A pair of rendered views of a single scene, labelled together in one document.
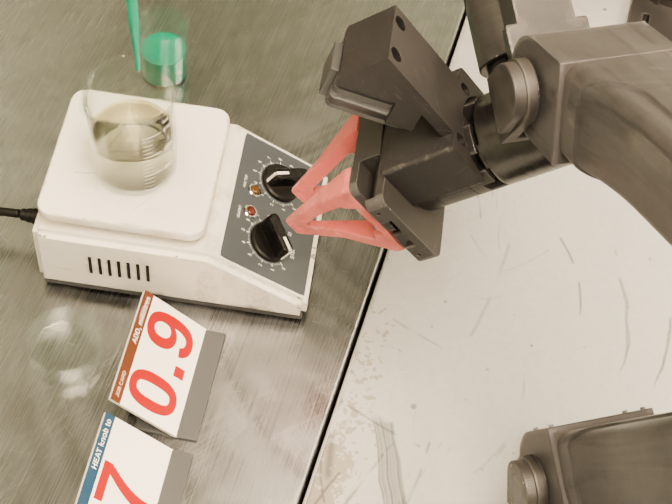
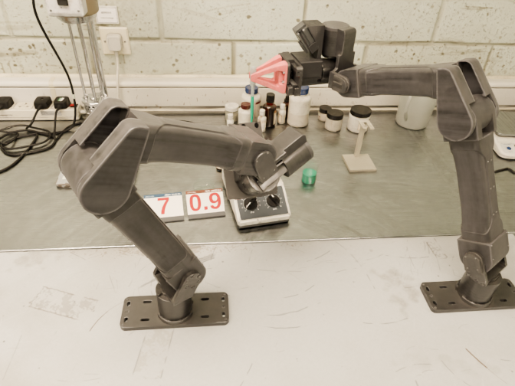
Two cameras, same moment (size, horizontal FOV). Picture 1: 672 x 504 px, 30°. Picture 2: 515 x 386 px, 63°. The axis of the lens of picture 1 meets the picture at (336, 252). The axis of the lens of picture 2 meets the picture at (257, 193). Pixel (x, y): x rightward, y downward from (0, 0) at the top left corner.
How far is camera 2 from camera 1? 0.76 m
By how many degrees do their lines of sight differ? 50
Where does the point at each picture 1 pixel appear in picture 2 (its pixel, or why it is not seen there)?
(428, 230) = (233, 191)
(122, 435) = (178, 198)
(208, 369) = (211, 214)
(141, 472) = (172, 208)
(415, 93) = not seen: hidden behind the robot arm
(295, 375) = (220, 233)
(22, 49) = not seen: hidden behind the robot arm
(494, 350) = (254, 276)
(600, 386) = (256, 309)
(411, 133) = not seen: hidden behind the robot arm
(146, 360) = (202, 197)
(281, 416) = (205, 233)
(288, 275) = (244, 213)
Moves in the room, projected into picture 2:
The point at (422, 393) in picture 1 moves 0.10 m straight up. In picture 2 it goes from (228, 263) to (228, 229)
